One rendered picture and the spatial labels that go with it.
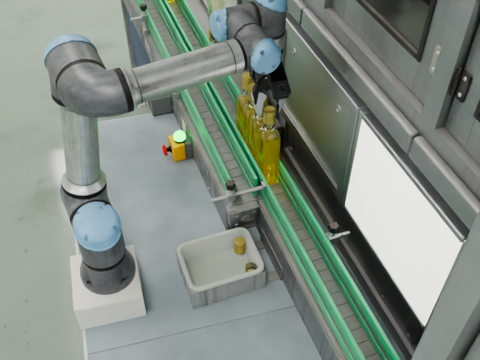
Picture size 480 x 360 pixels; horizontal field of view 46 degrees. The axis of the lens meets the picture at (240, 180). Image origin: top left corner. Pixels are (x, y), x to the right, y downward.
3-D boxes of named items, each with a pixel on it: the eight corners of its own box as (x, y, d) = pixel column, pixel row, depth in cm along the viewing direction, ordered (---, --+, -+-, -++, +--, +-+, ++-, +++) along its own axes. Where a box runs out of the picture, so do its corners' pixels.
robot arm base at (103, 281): (78, 297, 154) (71, 276, 147) (83, 251, 164) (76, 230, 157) (135, 292, 155) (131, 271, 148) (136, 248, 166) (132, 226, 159)
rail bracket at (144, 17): (151, 36, 240) (147, 6, 230) (133, 38, 238) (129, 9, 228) (148, 31, 242) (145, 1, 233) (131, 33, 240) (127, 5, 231)
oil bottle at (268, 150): (278, 183, 180) (281, 131, 164) (261, 187, 178) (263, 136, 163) (271, 171, 183) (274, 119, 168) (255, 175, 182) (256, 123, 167)
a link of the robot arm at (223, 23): (226, 28, 129) (269, 17, 133) (206, 4, 136) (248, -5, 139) (226, 57, 135) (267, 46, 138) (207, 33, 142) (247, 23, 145)
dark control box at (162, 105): (173, 113, 224) (171, 95, 218) (153, 117, 222) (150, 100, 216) (167, 100, 229) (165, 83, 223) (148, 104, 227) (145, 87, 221)
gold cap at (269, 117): (277, 123, 163) (278, 111, 160) (266, 126, 162) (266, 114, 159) (273, 116, 165) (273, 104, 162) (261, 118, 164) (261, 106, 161)
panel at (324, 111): (437, 331, 133) (481, 241, 108) (426, 336, 132) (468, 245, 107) (283, 103, 191) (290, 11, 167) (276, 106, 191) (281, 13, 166)
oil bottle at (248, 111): (263, 158, 187) (266, 107, 172) (247, 163, 186) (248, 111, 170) (257, 148, 191) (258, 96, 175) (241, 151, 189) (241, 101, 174)
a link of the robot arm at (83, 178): (71, 239, 154) (53, 65, 117) (58, 201, 163) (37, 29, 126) (116, 228, 158) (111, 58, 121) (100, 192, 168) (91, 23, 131)
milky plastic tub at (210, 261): (266, 286, 168) (267, 268, 162) (193, 309, 162) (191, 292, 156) (245, 242, 179) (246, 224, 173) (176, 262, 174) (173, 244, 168)
